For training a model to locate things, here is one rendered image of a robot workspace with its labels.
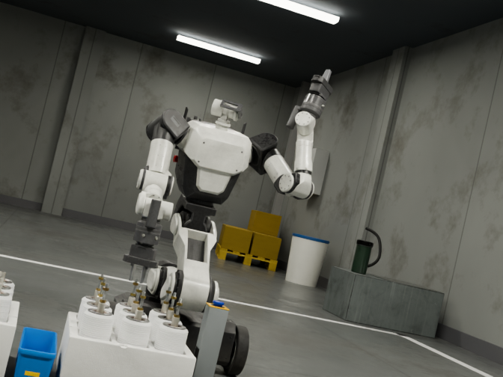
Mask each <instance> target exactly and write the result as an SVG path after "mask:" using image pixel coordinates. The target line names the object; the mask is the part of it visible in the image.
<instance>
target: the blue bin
mask: <svg viewBox="0 0 503 377"><path fill-rule="evenodd" d="M57 335H58V334H57V333H56V332H53V331H45V330H40V329H36V328H28V327H24V328H23V331H22V336H21V340H20V343H19V348H18V353H17V356H16V361H17V362H15V364H16V369H15V373H14V377H49V374H50V371H51V369H52V366H53V363H54V360H55V358H56V355H57Z"/></svg>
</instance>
